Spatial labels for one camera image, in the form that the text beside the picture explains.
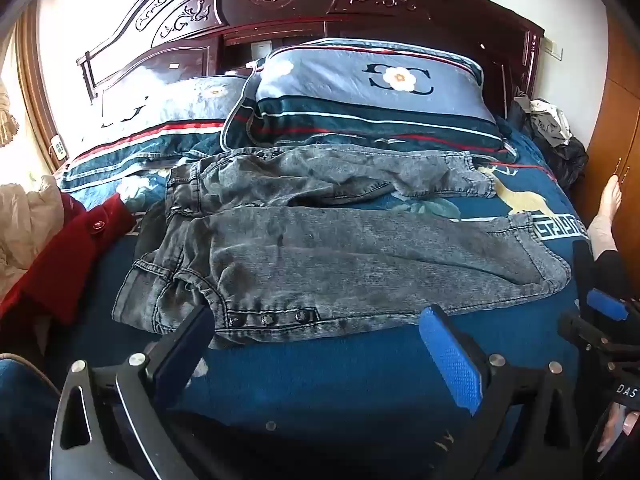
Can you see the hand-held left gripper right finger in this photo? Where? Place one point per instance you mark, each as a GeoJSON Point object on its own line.
{"type": "Point", "coordinates": [450, 360]}

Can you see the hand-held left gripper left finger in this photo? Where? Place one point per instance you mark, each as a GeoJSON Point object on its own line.
{"type": "Point", "coordinates": [182, 352]}

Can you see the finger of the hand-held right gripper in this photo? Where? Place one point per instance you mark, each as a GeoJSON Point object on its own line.
{"type": "Point", "coordinates": [606, 305]}
{"type": "Point", "coordinates": [584, 270]}

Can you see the grey denim pants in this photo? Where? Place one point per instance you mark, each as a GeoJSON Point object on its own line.
{"type": "Point", "coordinates": [325, 260]}

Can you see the person's right hand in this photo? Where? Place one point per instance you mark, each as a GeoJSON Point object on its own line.
{"type": "Point", "coordinates": [617, 427]}

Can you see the person's bare foot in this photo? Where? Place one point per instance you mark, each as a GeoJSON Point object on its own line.
{"type": "Point", "coordinates": [607, 210]}

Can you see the blue deer-print bed sheet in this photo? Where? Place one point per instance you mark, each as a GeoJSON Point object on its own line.
{"type": "Point", "coordinates": [350, 375]}

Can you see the black garment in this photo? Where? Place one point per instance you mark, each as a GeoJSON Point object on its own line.
{"type": "Point", "coordinates": [570, 160]}

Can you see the red coat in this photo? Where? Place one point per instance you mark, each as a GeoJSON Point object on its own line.
{"type": "Point", "coordinates": [65, 260]}

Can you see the grey white garment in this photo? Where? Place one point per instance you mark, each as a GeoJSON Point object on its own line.
{"type": "Point", "coordinates": [550, 122]}

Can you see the brown wooden wardrobe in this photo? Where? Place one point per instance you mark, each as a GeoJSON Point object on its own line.
{"type": "Point", "coordinates": [620, 110]}

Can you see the blue denim cloth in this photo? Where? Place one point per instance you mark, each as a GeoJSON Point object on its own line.
{"type": "Point", "coordinates": [22, 410]}

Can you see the white cloth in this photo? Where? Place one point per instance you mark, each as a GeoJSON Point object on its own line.
{"type": "Point", "coordinates": [25, 225]}

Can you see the flat blue flower-print pillow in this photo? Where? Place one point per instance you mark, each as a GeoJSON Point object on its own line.
{"type": "Point", "coordinates": [165, 120]}

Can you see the large blue flower-print pillow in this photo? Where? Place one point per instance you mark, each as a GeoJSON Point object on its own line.
{"type": "Point", "coordinates": [360, 95]}

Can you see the beige curtain tassel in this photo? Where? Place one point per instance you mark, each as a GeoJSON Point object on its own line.
{"type": "Point", "coordinates": [6, 120]}

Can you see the small white box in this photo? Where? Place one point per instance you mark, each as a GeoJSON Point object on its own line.
{"type": "Point", "coordinates": [261, 50]}

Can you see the carved dark wooden headboard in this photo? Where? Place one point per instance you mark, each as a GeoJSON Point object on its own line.
{"type": "Point", "coordinates": [280, 15]}

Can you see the white wall socket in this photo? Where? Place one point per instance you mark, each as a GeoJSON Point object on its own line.
{"type": "Point", "coordinates": [553, 46]}

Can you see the white switch panel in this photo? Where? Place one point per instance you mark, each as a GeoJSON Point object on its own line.
{"type": "Point", "coordinates": [59, 147]}

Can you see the brown wooden frame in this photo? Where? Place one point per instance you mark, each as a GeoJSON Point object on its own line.
{"type": "Point", "coordinates": [37, 85]}

